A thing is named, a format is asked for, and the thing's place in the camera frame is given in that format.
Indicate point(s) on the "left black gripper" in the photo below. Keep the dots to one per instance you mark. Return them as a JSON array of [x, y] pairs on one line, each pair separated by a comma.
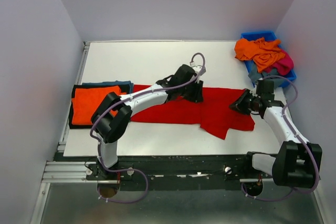
[[198, 96]]

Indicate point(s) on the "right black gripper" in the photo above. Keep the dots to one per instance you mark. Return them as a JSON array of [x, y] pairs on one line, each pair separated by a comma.
[[239, 104]]

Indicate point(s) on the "red t shirt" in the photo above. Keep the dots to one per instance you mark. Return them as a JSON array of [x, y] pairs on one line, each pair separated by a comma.
[[212, 115]]

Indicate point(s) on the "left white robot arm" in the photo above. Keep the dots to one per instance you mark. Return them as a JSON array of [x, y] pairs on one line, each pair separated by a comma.
[[111, 118]]

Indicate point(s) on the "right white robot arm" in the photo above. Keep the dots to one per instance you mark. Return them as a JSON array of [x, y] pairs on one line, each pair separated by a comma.
[[298, 161]]

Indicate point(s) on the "grey t shirt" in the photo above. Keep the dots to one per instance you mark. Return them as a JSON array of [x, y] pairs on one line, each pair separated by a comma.
[[254, 75]]

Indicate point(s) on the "magenta t shirt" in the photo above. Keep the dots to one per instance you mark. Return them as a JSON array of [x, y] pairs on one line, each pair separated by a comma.
[[284, 65]]

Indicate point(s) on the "crumpled orange t shirt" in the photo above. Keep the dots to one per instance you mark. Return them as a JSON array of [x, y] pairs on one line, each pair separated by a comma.
[[263, 53]]

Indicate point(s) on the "folded teal t shirt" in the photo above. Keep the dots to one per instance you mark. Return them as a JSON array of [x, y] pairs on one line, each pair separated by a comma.
[[125, 86]]

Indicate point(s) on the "folded black t shirt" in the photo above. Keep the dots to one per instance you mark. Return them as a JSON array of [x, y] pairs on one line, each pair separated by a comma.
[[70, 112]]

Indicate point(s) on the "folded orange t shirt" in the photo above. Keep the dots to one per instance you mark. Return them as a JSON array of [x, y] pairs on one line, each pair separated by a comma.
[[85, 102]]

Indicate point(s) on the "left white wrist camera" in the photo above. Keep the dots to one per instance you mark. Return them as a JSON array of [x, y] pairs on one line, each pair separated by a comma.
[[199, 69]]

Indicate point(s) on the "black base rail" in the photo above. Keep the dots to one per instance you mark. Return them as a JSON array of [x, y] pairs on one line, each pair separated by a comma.
[[141, 182]]

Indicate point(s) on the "aluminium frame rail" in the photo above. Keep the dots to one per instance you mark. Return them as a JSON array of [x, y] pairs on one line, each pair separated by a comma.
[[65, 171]]

